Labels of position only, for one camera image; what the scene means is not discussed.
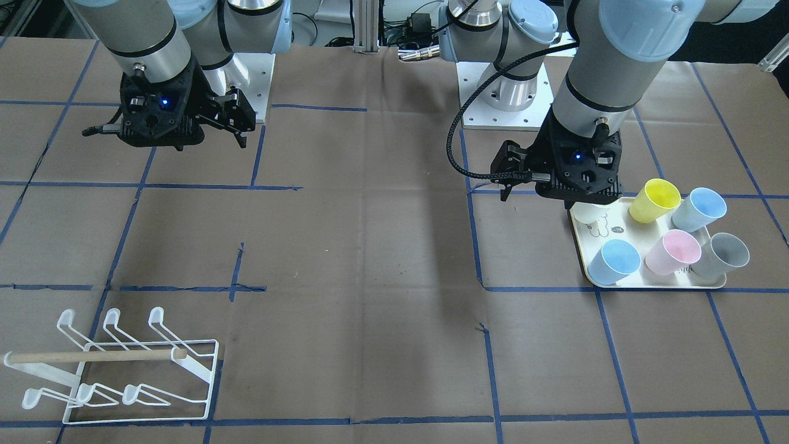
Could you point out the white wire cup rack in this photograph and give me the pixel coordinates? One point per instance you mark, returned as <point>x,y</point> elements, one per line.
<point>123,379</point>

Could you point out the grey cup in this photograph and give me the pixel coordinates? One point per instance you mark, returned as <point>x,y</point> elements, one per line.
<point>722,253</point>

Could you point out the aluminium frame post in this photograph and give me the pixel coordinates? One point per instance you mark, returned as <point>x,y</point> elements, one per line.
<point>367,23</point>

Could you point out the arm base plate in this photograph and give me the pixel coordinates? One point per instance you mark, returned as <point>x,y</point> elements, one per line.
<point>253,73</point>
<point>511,105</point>

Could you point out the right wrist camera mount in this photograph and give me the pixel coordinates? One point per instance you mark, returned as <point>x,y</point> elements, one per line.
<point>156,114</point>

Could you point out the yellow cup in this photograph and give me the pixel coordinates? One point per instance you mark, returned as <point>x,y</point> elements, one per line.
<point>655,199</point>

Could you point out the pink cup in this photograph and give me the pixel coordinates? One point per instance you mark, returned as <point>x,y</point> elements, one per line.
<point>674,251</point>

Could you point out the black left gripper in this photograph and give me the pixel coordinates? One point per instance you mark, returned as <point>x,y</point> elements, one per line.
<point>540,152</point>

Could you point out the white cup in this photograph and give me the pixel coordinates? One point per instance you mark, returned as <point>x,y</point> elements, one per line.
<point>587,213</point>

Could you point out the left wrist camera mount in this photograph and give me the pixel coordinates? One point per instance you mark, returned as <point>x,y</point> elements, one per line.
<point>592,172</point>

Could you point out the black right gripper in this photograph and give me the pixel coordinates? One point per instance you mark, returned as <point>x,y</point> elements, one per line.
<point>206,100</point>

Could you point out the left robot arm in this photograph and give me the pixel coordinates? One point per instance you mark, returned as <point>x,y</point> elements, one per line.
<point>620,47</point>

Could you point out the cream rabbit tray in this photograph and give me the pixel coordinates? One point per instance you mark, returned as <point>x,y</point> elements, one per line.
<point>617,224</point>

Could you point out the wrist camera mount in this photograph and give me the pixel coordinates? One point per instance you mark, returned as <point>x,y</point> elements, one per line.
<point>592,172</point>
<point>156,114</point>

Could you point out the light blue cup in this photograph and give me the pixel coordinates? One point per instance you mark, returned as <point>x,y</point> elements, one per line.
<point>701,207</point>
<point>615,260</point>

